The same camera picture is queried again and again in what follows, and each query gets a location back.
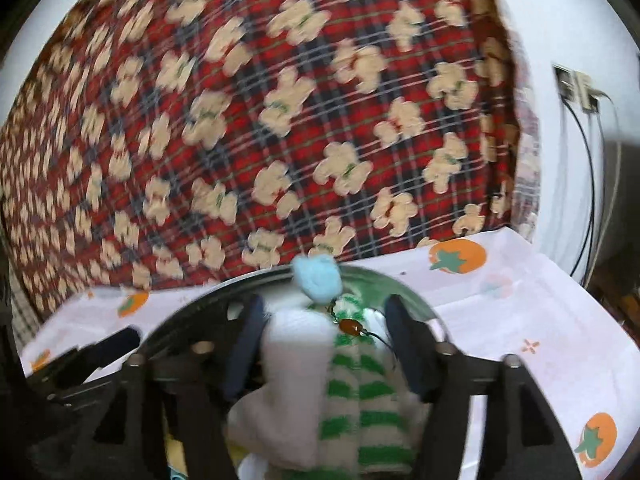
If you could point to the green white striped towel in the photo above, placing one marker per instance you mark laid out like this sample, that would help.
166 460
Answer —
371 423

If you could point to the wall power socket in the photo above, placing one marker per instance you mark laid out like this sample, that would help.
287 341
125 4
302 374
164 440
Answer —
576 87

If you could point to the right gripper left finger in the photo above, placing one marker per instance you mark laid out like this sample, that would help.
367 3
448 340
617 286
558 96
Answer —
180 382

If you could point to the round metal cookie tin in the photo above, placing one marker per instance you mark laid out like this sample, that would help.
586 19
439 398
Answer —
372 287

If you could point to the white fruit print tablecloth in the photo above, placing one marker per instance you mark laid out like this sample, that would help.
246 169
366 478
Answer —
495 295

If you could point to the yellow sponge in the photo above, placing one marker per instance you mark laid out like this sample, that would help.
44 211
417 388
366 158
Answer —
175 455

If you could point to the white waffle towel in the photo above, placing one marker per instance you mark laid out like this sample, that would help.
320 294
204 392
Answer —
280 420

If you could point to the red plaid bear blanket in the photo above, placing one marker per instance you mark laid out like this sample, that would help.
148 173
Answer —
167 143

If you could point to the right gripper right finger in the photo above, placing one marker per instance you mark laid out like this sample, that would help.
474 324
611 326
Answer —
522 438

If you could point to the light blue plush keychain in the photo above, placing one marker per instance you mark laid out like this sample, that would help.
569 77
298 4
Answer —
319 278

